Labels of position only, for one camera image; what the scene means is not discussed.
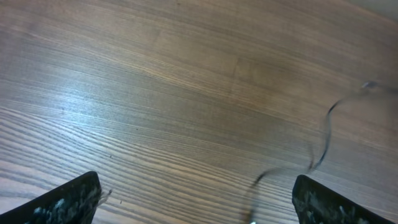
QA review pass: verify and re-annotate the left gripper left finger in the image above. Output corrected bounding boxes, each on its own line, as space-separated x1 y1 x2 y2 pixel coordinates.
1 171 102 224

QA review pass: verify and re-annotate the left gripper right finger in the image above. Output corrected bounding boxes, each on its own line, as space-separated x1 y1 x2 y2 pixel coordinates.
292 175 393 224

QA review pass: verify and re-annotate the thin black usb cable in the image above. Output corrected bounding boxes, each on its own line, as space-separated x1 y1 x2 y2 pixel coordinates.
242 80 398 224

